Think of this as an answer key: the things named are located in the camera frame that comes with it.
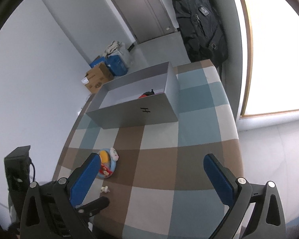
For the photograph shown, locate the blue ring with plush charms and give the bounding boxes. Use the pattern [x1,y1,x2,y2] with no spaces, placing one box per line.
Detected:
[95,147,120,179]

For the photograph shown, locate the small white hair clip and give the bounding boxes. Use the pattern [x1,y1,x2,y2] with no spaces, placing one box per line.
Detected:
[100,186,110,193]

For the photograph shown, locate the checkered table cloth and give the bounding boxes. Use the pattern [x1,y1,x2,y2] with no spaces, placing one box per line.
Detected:
[54,61,243,238]

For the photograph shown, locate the brown cardboard box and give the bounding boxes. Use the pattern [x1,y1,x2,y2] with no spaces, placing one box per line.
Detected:
[81,62,114,94]

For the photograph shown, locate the grey cardboard box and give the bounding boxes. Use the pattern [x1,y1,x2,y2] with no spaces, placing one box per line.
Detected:
[86,62,180,129]

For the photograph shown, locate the blue cardboard box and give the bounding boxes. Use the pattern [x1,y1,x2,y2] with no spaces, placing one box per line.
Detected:
[90,55,128,77]

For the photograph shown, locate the white plastic bags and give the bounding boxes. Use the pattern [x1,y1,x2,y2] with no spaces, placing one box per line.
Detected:
[113,42,133,68]

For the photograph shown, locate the cream tote bag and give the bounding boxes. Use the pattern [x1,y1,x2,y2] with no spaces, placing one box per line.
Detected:
[102,40,121,57]

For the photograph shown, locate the black backpack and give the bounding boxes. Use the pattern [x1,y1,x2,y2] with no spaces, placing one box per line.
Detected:
[172,0,228,67]

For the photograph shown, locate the grey door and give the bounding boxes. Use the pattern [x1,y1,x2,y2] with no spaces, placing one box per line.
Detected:
[111,0,175,44]

